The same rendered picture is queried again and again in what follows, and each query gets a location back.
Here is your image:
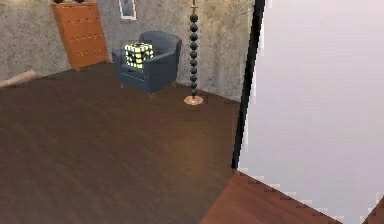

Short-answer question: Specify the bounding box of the yellow and black cube block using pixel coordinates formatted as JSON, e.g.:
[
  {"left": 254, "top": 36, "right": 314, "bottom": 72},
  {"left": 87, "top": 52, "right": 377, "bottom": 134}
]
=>
[{"left": 124, "top": 42, "right": 155, "bottom": 70}]

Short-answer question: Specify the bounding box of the dark blue armchair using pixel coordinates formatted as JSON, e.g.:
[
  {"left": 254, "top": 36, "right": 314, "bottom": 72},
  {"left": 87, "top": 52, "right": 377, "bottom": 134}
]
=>
[{"left": 111, "top": 30, "right": 183, "bottom": 97}]

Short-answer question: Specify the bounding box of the black beaded floor lamp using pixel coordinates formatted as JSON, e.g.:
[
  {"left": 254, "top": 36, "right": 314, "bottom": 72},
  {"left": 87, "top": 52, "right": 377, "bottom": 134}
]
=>
[{"left": 183, "top": 0, "right": 205, "bottom": 106}]

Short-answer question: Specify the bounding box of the white room door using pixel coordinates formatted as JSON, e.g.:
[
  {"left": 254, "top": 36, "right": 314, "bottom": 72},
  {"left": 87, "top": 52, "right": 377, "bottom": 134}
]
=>
[{"left": 231, "top": 0, "right": 384, "bottom": 224}]

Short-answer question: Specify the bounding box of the orange wooden chest of drawers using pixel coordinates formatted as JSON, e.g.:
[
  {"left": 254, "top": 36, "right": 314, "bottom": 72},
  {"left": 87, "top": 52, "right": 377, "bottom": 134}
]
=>
[{"left": 50, "top": 1, "right": 110, "bottom": 71}]

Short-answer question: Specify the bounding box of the pale beige bed corner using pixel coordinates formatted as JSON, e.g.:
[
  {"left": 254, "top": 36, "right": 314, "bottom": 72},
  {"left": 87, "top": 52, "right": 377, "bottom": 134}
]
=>
[{"left": 0, "top": 69, "right": 38, "bottom": 89}]

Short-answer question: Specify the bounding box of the white framed wall picture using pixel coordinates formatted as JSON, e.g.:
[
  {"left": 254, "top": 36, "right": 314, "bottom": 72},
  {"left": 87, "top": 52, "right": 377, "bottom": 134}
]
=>
[{"left": 118, "top": 0, "right": 138, "bottom": 21}]

